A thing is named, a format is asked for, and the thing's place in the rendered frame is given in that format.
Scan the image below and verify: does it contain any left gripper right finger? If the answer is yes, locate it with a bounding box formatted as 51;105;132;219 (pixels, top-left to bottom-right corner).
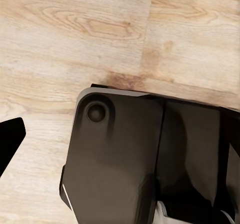
224;116;240;157

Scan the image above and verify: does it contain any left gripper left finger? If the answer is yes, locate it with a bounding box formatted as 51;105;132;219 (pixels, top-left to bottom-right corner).
0;117;26;177

